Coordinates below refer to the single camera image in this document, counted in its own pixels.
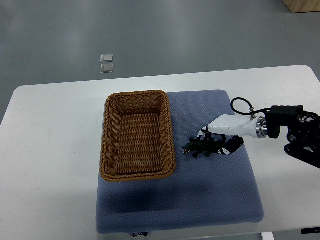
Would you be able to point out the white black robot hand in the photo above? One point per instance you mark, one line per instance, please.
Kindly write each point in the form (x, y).
(235, 126)

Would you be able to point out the dark green toy crocodile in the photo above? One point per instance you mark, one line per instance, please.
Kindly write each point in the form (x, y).
(206, 146)

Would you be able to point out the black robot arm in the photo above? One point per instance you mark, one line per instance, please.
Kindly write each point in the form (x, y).
(303, 129)

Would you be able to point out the brown wicker basket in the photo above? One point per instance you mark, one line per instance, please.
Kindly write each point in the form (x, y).
(137, 137)

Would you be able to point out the blue grey fabric mat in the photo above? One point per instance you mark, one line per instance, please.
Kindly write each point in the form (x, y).
(203, 191)

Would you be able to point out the white table leg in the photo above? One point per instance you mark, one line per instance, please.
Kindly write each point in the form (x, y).
(267, 236)

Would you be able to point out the black table control panel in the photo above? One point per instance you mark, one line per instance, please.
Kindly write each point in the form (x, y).
(313, 230)

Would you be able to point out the wooden box corner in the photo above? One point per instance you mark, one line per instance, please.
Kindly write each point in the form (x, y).
(302, 6)

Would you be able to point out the lower metal floor plate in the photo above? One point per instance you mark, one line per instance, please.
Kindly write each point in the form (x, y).
(107, 68)

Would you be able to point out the metal floor plate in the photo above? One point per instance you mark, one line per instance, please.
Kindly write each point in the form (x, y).
(107, 68)
(106, 57)

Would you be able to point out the upper metal floor plate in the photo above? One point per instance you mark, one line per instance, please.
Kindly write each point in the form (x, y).
(106, 57)

